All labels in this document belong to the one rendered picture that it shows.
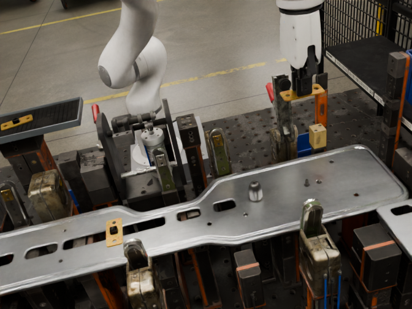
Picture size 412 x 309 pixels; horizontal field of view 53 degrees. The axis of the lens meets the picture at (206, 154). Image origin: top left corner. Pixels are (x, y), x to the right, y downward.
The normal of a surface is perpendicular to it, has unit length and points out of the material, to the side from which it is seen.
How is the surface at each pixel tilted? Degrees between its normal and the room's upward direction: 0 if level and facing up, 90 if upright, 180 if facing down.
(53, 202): 90
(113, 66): 75
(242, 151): 0
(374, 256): 0
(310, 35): 85
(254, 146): 0
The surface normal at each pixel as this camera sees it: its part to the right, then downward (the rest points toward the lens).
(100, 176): 0.18, 0.56
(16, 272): -0.15, -0.79
